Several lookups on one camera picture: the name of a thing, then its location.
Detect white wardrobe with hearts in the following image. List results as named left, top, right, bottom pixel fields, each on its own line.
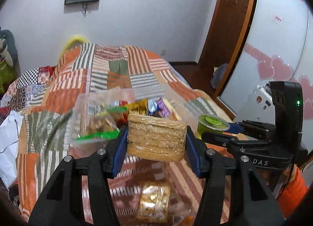
left=220, top=0, right=312, bottom=151

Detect white cloth bag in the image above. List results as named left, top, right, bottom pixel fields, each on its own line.
left=0, top=110, right=23, bottom=189

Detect patchwork striped bed blanket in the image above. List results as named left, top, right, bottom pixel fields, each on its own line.
left=17, top=43, right=226, bottom=225

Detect square cracker stack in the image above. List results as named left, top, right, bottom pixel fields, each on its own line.
left=127, top=114, right=187, bottom=162

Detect clear plastic storage bin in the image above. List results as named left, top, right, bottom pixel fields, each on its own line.
left=69, top=84, right=207, bottom=157

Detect pile of clothes and boxes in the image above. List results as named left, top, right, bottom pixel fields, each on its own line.
left=1, top=30, right=18, bottom=96

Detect blue silver snack packet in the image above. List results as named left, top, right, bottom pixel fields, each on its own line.
left=148, top=98, right=171, bottom=118

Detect brown wooden door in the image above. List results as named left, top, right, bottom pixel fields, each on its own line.
left=199, top=0, right=249, bottom=96

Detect checkered patchwork quilt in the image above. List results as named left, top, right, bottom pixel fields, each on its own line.
left=1, top=66, right=55, bottom=114

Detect orange jacket sleeve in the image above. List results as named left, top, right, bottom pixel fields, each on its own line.
left=277, top=165, right=308, bottom=219

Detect clear bag puffed rice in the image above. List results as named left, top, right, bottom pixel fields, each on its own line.
left=136, top=181, right=171, bottom=223

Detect green jelly cup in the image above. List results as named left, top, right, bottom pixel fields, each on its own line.
left=197, top=114, right=230, bottom=139

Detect yellow pillow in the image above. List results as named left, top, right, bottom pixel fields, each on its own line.
left=58, top=34, right=89, bottom=60

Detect clear bag orange crackers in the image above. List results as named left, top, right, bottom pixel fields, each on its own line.
left=172, top=213, right=196, bottom=226

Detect yellow white snack bag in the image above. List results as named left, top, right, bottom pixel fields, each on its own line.
left=126, top=99, right=148, bottom=115

